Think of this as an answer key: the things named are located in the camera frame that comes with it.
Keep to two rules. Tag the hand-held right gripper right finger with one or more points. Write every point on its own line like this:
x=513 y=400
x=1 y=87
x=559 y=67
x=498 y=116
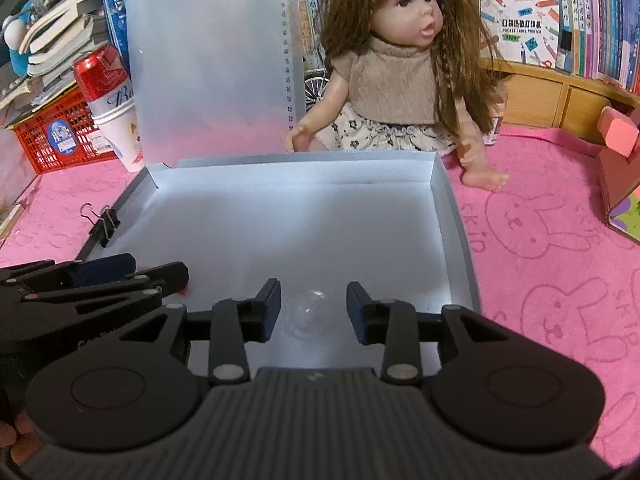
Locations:
x=356 y=316

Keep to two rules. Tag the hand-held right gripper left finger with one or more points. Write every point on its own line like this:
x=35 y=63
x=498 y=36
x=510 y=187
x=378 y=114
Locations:
x=269 y=310

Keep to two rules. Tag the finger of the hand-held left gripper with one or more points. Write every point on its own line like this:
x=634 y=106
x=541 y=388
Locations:
x=160 y=280
x=107 y=267

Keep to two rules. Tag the clear plastic dome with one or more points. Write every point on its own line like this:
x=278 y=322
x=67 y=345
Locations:
x=309 y=312

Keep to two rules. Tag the white shallow box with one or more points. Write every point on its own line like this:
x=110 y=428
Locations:
x=300 y=230

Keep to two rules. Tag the person's left hand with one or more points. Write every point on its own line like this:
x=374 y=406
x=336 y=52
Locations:
x=17 y=440

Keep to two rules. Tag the black binder clip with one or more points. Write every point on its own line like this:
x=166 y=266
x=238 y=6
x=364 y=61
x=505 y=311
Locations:
x=106 y=227

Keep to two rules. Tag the white paper cup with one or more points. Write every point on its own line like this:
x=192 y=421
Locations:
x=122 y=135

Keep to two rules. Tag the red plastic basket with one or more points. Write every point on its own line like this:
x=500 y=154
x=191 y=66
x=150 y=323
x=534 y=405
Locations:
x=45 y=145

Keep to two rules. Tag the red drink can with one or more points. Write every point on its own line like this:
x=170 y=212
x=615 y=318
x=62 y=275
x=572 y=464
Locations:
x=100 y=77

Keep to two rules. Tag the pink bunny print towel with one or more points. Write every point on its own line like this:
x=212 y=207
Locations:
x=550 y=260

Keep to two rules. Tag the blue and white plush toy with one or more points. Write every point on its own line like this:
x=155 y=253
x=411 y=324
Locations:
x=20 y=60

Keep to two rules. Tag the translucent clipboard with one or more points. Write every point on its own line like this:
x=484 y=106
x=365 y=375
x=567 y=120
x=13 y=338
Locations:
x=210 y=60

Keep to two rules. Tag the long-haired doll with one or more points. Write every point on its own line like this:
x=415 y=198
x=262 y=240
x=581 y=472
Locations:
x=390 y=75

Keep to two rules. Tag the stack of worn books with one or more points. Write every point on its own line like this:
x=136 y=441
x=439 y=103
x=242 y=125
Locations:
x=55 y=20

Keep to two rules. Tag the wooden shelf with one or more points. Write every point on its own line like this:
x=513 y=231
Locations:
x=540 y=100

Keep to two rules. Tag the pink toy house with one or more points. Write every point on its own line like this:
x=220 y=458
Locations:
x=617 y=175

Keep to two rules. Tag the label printer box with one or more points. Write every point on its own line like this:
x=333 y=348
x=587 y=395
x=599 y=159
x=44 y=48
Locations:
x=515 y=25

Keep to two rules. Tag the row of shelved books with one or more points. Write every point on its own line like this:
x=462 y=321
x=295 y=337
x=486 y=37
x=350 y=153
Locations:
x=600 y=20

